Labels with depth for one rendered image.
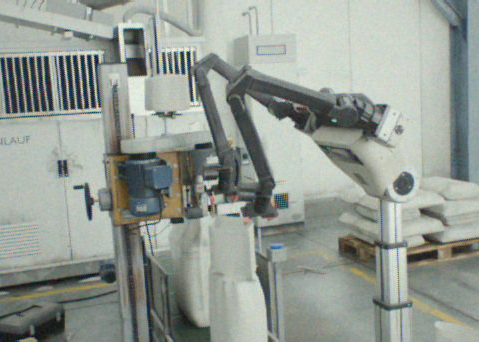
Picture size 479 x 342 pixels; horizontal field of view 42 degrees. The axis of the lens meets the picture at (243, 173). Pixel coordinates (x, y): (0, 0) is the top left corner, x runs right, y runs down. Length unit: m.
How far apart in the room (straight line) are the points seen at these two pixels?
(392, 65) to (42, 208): 4.64
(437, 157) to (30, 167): 5.21
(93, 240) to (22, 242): 0.59
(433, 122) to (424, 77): 0.60
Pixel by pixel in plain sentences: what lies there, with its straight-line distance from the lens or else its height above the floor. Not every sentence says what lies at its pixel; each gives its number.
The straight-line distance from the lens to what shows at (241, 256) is 2.61.
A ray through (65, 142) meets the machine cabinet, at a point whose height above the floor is 1.24.
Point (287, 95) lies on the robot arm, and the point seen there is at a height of 1.58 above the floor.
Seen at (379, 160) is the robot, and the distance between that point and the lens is 2.38.
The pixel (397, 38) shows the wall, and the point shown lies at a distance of 8.20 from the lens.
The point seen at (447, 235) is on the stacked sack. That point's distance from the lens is 5.80.
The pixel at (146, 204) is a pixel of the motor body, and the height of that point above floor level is 1.14.
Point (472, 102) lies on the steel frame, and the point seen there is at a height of 1.27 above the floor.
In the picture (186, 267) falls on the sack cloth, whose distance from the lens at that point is 3.32.
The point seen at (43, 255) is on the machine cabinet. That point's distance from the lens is 5.72.
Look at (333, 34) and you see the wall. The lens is 7.75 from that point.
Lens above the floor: 1.61
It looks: 8 degrees down
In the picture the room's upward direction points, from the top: 3 degrees counter-clockwise
